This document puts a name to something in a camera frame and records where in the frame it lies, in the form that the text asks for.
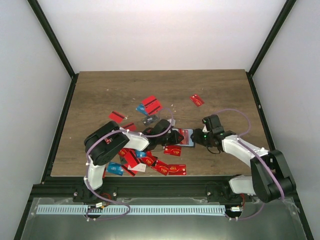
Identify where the red VIP card carried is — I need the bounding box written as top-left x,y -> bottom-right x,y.
178,128 -> 194,147

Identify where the black card holder wallet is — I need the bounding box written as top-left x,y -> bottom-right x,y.
173,128 -> 196,148

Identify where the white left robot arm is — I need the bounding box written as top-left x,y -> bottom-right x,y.
83,119 -> 184,202

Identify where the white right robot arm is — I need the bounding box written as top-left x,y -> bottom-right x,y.
191,114 -> 297,203

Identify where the red VIP card centre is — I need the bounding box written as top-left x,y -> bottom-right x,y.
163,145 -> 182,157

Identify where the black VIP card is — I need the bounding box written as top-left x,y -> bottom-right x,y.
141,114 -> 159,127

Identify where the red striped card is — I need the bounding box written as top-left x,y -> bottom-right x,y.
108,111 -> 125,124
144,100 -> 163,116
141,95 -> 157,107
122,122 -> 137,132

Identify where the red striped card middle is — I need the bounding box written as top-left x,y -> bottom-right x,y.
122,122 -> 137,132

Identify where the red striped card top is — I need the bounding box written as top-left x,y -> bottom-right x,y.
141,95 -> 157,107

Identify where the blue card under red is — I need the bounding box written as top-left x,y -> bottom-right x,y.
136,103 -> 148,116

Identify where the red VIP card front right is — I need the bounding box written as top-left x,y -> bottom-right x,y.
168,164 -> 187,176

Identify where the white card front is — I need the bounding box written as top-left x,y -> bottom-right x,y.
127,163 -> 147,173

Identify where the lone red VIP card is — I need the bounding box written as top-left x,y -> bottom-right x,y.
189,94 -> 205,107

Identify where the red striped card left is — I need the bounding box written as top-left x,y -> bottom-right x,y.
108,111 -> 125,124

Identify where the blue card front left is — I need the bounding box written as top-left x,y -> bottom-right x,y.
106,162 -> 124,176

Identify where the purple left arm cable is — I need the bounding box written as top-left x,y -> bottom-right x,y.
84,107 -> 175,222

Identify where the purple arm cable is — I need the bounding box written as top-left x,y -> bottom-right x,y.
209,108 -> 286,221
84,107 -> 175,222

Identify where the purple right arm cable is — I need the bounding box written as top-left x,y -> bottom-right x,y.
209,108 -> 286,221

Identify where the black front frame rail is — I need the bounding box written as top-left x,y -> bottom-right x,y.
30,175 -> 242,204

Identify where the light blue slotted cable duct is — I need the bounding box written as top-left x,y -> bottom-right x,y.
36,204 -> 226,216

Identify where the black frame post right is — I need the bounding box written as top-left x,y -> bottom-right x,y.
246,0 -> 298,76

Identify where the black frame post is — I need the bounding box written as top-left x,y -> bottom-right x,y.
26,0 -> 77,78
246,0 -> 298,76

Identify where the black frame post left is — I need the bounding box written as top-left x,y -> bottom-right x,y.
26,0 -> 77,78

